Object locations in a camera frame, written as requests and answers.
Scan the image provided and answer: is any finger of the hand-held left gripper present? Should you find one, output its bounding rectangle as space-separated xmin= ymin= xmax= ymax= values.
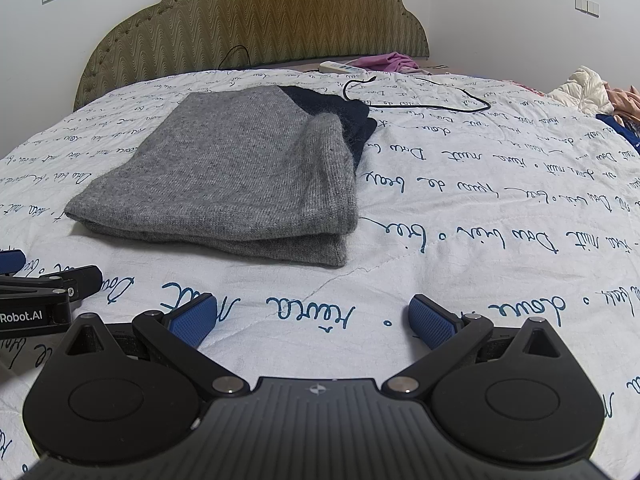
xmin=0 ymin=264 xmax=104 ymax=312
xmin=0 ymin=248 xmax=27 ymax=277

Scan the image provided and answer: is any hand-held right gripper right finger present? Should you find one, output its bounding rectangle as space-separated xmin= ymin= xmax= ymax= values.
xmin=382 ymin=294 xmax=565 ymax=403

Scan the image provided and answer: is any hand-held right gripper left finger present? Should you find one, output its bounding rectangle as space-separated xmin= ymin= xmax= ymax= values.
xmin=64 ymin=294 xmax=249 ymax=403

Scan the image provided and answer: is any grey sweater with navy sleeves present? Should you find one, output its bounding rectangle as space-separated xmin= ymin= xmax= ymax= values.
xmin=65 ymin=85 xmax=379 ymax=269

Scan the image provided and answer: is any white script-printed blanket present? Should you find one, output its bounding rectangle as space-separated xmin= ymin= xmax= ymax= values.
xmin=0 ymin=62 xmax=640 ymax=480

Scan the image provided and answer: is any purple cloth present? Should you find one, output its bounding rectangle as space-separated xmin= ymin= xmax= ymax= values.
xmin=350 ymin=51 xmax=422 ymax=74

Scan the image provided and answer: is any blue cloth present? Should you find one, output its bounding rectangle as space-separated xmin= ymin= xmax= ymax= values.
xmin=595 ymin=112 xmax=640 ymax=152

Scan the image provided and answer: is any white power strip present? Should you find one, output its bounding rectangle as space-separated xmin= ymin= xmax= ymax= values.
xmin=318 ymin=60 xmax=362 ymax=74

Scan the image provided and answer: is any white puffy cloth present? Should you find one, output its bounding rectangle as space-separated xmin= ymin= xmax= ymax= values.
xmin=547 ymin=65 xmax=617 ymax=114

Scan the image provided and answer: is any pink cloth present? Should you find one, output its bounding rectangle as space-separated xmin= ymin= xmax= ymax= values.
xmin=602 ymin=82 xmax=640 ymax=124

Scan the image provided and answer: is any olive padded headboard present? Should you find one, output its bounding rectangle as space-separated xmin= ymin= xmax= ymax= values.
xmin=72 ymin=0 xmax=431 ymax=112

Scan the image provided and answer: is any thin black cable loop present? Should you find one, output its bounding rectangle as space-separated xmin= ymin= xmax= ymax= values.
xmin=217 ymin=44 xmax=251 ymax=69

